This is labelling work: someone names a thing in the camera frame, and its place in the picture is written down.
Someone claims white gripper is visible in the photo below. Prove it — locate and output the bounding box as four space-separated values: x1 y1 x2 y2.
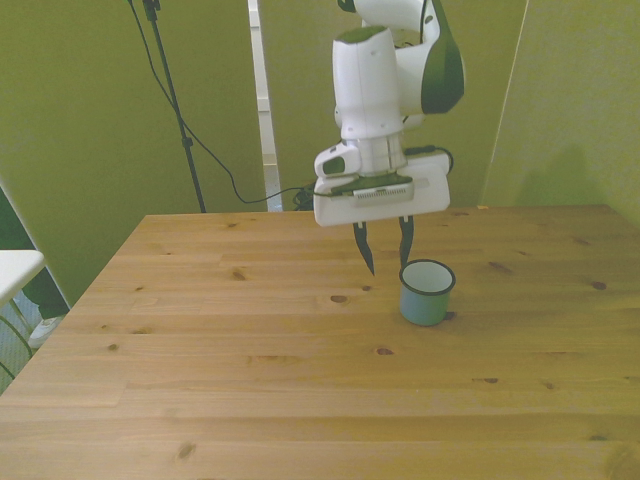
313 151 452 278

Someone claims blue enamel mug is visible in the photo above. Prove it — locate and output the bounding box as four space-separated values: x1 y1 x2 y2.
398 258 458 328

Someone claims white vertical panel edge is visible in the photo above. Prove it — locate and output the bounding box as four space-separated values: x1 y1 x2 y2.
247 0 284 212

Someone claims black tripod stand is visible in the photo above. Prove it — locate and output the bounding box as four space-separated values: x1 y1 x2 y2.
141 0 208 214

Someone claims white shoe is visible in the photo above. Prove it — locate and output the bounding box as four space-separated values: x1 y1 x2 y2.
27 314 66 350

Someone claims white side table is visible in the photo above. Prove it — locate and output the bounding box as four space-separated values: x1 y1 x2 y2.
0 249 46 307

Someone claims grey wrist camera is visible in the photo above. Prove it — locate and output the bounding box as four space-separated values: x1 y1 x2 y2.
349 180 417 208

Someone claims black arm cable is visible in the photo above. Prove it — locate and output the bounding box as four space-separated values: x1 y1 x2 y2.
402 144 454 176

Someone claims black tripod cable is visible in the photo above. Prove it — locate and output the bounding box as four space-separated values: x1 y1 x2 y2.
125 0 316 209

